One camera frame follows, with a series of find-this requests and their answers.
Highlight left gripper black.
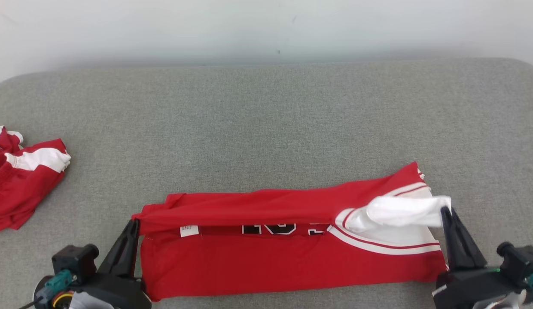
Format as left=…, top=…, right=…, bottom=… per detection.
left=73, top=219, right=152, bottom=309

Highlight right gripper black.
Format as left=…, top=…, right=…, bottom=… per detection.
left=433, top=206, right=525, bottom=309

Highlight red shorts with white stripes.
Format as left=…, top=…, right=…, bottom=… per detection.
left=0, top=125, right=72, bottom=232

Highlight red basketball jersey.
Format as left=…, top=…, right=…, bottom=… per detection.
left=132, top=161, right=452, bottom=302

